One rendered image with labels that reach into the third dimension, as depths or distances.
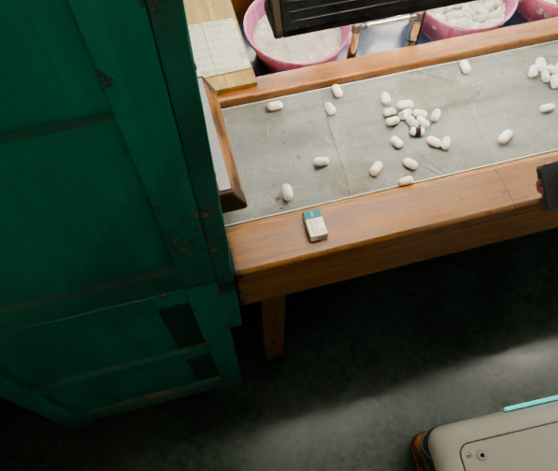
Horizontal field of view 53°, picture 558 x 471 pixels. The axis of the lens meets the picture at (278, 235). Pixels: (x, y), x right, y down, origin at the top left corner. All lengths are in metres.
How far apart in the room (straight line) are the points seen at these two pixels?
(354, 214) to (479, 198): 0.26
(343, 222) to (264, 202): 0.17
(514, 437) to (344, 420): 0.49
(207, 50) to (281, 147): 0.30
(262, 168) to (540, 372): 1.16
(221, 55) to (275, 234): 0.48
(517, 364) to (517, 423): 0.38
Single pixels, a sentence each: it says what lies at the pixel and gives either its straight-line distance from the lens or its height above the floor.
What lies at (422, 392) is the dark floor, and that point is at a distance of 1.83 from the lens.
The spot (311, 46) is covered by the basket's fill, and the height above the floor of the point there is 0.74.
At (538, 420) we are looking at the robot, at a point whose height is 0.28.
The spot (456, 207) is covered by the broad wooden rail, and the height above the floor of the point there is 0.76.
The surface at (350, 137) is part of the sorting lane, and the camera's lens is 1.26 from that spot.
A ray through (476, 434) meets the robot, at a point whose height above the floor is 0.28.
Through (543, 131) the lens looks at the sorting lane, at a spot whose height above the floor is 0.74.
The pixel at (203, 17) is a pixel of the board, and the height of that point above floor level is 0.78.
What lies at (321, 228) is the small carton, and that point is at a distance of 1.08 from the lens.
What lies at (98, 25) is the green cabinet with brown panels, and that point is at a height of 1.41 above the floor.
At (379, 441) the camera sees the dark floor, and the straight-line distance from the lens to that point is 1.78.
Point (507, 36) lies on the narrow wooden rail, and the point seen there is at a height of 0.76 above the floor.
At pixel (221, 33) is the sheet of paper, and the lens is 1.42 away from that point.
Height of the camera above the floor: 1.74
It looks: 63 degrees down
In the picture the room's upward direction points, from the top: straight up
